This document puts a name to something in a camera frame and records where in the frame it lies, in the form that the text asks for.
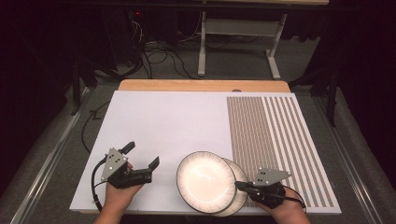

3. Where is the bundle of floor cables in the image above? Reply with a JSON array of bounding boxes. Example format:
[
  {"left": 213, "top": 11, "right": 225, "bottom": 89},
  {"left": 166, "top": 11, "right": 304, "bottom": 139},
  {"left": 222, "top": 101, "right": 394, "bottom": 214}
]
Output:
[{"left": 124, "top": 18, "right": 201, "bottom": 80}]

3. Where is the black floor cable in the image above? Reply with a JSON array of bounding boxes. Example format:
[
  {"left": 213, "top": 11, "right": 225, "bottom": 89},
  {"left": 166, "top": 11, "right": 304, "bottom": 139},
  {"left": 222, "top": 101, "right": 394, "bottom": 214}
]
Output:
[{"left": 80, "top": 99, "right": 112, "bottom": 155}]

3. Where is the white board with striped pattern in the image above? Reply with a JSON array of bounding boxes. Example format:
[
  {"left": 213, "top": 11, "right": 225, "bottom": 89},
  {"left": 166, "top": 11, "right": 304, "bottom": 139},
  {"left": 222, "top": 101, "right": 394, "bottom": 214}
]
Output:
[{"left": 68, "top": 90, "right": 343, "bottom": 217}]

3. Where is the black stand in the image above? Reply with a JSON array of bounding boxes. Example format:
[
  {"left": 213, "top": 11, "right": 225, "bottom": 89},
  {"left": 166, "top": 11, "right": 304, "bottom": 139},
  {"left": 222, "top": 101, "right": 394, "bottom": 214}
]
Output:
[
  {"left": 69, "top": 59, "right": 98, "bottom": 117},
  {"left": 289, "top": 67, "right": 340, "bottom": 128}
]

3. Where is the white plate with dark rim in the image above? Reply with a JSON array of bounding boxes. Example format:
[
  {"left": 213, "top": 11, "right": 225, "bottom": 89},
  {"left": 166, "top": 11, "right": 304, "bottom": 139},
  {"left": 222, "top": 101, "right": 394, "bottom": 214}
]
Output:
[
  {"left": 176, "top": 150, "right": 238, "bottom": 216},
  {"left": 214, "top": 157, "right": 250, "bottom": 217}
]

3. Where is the white metal stand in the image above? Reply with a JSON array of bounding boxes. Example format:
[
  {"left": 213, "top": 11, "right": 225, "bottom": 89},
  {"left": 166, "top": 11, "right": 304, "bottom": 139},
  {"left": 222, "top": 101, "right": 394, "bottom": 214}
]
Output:
[{"left": 197, "top": 10, "right": 290, "bottom": 80}]

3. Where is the wooden table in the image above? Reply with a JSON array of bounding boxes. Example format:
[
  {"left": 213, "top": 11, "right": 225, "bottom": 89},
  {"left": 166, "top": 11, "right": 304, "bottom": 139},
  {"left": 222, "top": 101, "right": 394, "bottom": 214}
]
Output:
[{"left": 118, "top": 78, "right": 292, "bottom": 93}]

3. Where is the aluminium floor rail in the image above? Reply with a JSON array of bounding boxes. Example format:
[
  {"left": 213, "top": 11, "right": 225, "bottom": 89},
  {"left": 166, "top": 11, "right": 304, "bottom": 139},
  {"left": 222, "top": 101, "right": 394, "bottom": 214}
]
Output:
[
  {"left": 312, "top": 95, "right": 388, "bottom": 224},
  {"left": 8, "top": 89, "right": 92, "bottom": 224}
]

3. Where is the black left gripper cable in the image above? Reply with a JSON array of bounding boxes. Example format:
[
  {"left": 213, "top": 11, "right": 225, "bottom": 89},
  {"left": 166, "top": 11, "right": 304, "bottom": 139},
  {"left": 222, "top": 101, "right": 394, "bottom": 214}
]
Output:
[{"left": 90, "top": 157, "right": 108, "bottom": 214}]

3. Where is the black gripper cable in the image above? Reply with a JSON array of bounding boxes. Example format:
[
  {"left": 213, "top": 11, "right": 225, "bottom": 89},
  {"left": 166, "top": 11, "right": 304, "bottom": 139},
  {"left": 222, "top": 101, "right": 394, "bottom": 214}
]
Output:
[
  {"left": 90, "top": 157, "right": 108, "bottom": 214},
  {"left": 281, "top": 185, "right": 307, "bottom": 209}
]

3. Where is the person's left hand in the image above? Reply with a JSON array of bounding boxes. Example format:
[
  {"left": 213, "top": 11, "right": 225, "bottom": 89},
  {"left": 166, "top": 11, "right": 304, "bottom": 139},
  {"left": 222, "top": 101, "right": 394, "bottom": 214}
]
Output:
[{"left": 100, "top": 182, "right": 144, "bottom": 217}]

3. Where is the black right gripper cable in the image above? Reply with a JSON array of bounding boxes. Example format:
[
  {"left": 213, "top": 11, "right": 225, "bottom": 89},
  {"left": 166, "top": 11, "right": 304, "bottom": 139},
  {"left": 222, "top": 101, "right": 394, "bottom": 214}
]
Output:
[{"left": 281, "top": 185, "right": 307, "bottom": 209}]

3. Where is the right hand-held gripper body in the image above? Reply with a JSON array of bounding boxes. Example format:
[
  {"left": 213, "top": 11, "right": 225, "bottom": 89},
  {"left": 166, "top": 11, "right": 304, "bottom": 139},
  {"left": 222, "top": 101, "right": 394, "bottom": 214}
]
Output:
[{"left": 247, "top": 167, "right": 292, "bottom": 210}]

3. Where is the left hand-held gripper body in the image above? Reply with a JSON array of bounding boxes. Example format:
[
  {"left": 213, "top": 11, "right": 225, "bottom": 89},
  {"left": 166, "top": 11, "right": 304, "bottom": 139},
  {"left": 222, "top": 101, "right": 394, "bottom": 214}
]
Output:
[{"left": 100, "top": 147, "right": 153, "bottom": 189}]

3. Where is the person's right hand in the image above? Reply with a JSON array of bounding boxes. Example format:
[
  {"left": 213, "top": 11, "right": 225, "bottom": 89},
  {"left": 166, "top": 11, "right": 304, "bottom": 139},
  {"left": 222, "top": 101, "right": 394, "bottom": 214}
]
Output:
[{"left": 254, "top": 189, "right": 312, "bottom": 224}]

